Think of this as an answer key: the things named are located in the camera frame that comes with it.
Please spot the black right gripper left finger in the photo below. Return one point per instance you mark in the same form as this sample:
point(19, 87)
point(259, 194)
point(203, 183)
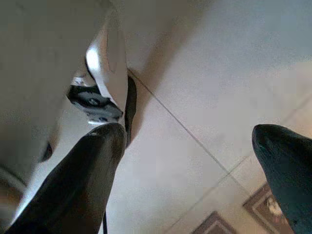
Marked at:
point(80, 175)

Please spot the brown floor mat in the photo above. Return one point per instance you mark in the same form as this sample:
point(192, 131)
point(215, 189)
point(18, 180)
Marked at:
point(263, 214)

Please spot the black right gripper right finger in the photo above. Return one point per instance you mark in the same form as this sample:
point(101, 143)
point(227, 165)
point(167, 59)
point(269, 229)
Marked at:
point(290, 165)

